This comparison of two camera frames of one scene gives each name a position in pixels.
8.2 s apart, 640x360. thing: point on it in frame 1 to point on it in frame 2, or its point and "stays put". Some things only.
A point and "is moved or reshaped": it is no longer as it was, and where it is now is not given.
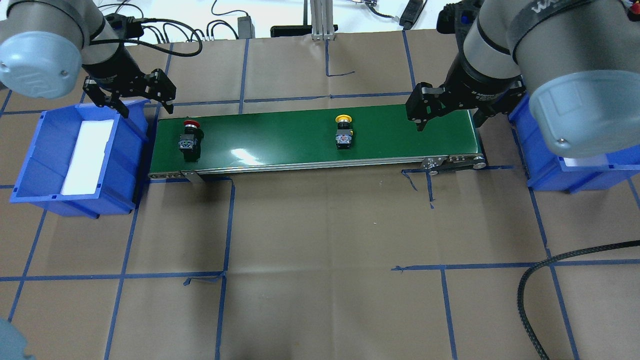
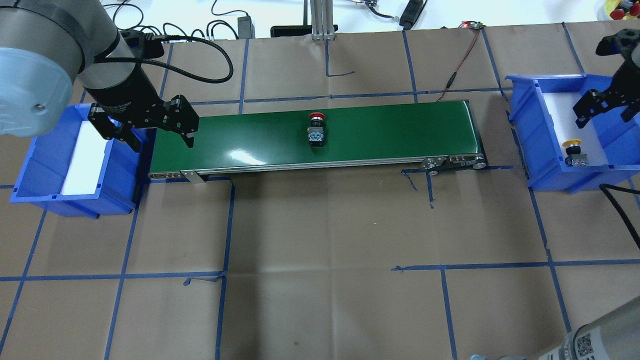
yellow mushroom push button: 344,134 is moved or reshaped
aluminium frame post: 322,27 stays put
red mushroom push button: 190,142 to 315,133
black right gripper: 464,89 to 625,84
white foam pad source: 83,174 stays put
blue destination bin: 546,171 stays put
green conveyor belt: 201,142 stays put
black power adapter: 246,28 stays put
